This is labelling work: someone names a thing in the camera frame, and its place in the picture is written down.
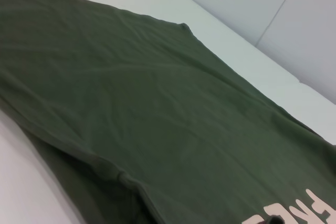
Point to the dark green FREE! t-shirt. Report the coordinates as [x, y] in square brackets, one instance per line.
[147, 108]

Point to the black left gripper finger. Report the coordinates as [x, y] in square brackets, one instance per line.
[274, 221]

